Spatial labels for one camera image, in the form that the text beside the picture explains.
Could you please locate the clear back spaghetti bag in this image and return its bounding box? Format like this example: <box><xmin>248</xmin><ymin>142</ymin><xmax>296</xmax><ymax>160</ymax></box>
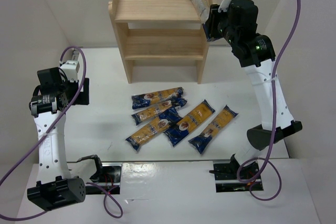
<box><xmin>190</xmin><ymin>0</ymin><xmax>216</xmax><ymax>42</ymax></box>

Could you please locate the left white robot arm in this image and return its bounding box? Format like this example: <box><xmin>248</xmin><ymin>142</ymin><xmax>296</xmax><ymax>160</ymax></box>
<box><xmin>27</xmin><ymin>61</ymin><xmax>102</xmax><ymax>211</ymax></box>

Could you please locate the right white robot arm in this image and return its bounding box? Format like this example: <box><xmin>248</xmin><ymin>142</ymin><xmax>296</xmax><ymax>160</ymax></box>
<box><xmin>204</xmin><ymin>0</ymin><xmax>302</xmax><ymax>171</ymax></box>

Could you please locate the wooden three-tier shelf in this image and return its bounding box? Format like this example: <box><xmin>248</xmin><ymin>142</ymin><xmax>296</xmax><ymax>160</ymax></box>
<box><xmin>108</xmin><ymin>0</ymin><xmax>216</xmax><ymax>83</ymax></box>

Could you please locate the top spaghetti bag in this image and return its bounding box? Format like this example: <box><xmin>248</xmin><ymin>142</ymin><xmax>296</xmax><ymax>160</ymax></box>
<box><xmin>131</xmin><ymin>87</ymin><xmax>184</xmax><ymax>110</ymax></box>

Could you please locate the front left spaghetti bag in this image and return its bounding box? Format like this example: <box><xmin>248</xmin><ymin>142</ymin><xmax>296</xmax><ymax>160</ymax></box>
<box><xmin>125</xmin><ymin>107</ymin><xmax>182</xmax><ymax>151</ymax></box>

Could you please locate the middle spaghetti bag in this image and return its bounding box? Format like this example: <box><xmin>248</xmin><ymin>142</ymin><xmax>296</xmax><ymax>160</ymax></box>
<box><xmin>164</xmin><ymin>100</ymin><xmax>215</xmax><ymax>147</ymax></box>

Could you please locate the far right spaghetti bag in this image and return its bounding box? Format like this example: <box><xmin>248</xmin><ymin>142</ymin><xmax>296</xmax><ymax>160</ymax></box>
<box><xmin>188</xmin><ymin>105</ymin><xmax>238</xmax><ymax>155</ymax></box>

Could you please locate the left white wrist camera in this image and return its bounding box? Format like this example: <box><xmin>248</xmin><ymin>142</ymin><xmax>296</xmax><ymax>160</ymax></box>
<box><xmin>60</xmin><ymin>60</ymin><xmax>80</xmax><ymax>82</ymax></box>

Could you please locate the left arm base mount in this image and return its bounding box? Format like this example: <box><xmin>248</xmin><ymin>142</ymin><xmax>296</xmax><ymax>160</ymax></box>
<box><xmin>67</xmin><ymin>163</ymin><xmax>123</xmax><ymax>196</ymax></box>

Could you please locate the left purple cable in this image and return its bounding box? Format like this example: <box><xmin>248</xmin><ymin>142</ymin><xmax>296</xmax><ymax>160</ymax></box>
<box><xmin>0</xmin><ymin>46</ymin><xmax>124</xmax><ymax>221</ymax></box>

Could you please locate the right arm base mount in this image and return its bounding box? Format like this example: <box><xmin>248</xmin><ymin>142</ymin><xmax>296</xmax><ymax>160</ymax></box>
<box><xmin>209</xmin><ymin>160</ymin><xmax>263</xmax><ymax>193</ymax></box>

